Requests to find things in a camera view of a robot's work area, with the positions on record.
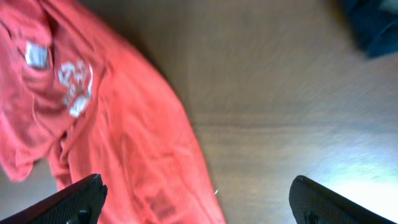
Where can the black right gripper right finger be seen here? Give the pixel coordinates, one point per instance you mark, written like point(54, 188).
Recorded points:
point(312, 203)

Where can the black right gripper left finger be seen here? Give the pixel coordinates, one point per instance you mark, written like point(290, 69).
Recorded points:
point(79, 203)

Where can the navy blue folded garment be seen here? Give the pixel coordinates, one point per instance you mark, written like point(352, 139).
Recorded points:
point(374, 25)

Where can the red orange t-shirt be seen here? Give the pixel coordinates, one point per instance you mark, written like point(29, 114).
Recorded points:
point(75, 93)

